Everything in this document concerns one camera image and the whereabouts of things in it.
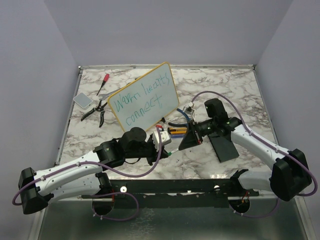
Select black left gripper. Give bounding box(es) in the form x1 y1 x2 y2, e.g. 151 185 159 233
125 136 169 165

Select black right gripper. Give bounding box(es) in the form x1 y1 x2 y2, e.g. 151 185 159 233
178 118 217 151

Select white green whiteboard marker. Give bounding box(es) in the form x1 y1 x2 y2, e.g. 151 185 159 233
167 148 179 156

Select yellow framed whiteboard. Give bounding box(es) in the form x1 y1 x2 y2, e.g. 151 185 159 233
107 62 180 132

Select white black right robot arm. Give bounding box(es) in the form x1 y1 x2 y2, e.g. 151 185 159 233
178 98 312 202

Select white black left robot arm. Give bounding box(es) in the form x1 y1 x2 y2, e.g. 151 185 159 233
12 127 172 215

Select orange pen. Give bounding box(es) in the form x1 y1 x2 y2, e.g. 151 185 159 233
170 131 186 135

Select blue red precision screwdriver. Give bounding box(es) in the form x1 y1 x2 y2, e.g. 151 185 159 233
171 134 185 139

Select black rectangular eraser block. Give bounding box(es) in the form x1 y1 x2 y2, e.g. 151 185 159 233
208 133 240 163

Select silver open-end wrench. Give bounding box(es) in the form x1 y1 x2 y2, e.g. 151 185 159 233
98 92 113 101

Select small white square device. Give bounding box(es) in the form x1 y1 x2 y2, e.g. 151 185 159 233
73 92 93 109

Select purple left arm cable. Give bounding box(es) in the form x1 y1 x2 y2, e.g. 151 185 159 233
12 127 165 222

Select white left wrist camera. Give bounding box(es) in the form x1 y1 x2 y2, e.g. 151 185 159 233
152 125 172 150

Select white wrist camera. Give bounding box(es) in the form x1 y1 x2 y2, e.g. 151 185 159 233
182 101 196 122
152 125 172 150

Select blue handled cutting pliers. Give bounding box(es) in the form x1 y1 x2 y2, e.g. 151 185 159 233
167 108 195 127

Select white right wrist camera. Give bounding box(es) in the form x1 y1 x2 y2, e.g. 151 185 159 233
182 101 196 122

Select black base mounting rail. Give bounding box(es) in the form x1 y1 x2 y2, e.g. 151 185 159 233
81 177 259 209

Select red handled screwdriver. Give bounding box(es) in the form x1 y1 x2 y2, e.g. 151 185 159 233
96 73 110 96

